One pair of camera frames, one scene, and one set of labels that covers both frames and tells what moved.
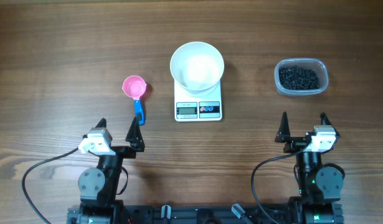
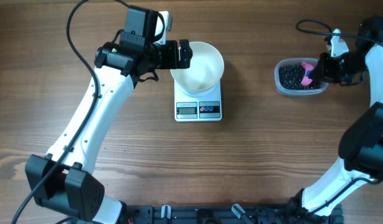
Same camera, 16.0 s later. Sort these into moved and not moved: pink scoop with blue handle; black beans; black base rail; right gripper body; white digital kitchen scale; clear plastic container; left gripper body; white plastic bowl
Moved: right gripper body; pink scoop with blue handle; left gripper body
Not moved: white plastic bowl; clear plastic container; black base rail; white digital kitchen scale; black beans
